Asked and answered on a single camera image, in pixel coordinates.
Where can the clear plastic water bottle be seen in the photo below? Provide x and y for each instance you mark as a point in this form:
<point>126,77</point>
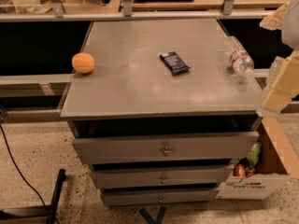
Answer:
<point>237,56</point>

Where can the middle grey drawer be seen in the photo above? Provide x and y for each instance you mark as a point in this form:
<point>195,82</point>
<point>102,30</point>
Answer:
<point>158,177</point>

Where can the grey drawer cabinet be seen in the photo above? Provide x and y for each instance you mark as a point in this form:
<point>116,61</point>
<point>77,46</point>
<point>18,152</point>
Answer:
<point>131,92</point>

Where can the dark blue rxbar wrapper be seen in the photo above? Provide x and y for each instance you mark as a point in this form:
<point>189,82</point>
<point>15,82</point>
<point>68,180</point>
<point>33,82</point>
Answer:
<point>174,63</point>

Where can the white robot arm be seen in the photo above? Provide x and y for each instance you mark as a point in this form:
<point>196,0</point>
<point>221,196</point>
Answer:
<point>290,32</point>

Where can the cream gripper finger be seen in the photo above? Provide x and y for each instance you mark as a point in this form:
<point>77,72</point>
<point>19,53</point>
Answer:
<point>274,21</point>
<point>282,84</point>

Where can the top grey drawer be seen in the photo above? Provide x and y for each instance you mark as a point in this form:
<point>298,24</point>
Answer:
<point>175,147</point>

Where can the green snack bag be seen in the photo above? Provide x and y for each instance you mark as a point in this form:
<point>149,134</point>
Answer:
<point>253,154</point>

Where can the cardboard box with snacks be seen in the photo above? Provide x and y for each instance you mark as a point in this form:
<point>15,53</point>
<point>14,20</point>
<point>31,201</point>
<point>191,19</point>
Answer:
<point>277,164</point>

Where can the orange fruit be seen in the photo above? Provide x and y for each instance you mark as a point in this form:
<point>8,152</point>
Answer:
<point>83,62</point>

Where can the grey drawer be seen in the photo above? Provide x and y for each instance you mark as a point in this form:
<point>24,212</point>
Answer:
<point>158,177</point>
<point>158,196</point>
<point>175,147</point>

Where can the metal shelf rail frame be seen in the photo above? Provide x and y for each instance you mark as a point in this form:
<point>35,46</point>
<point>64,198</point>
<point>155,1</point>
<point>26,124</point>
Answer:
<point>121,10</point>

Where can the bottom grey drawer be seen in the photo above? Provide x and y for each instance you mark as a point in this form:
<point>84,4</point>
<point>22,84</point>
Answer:
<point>158,196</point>

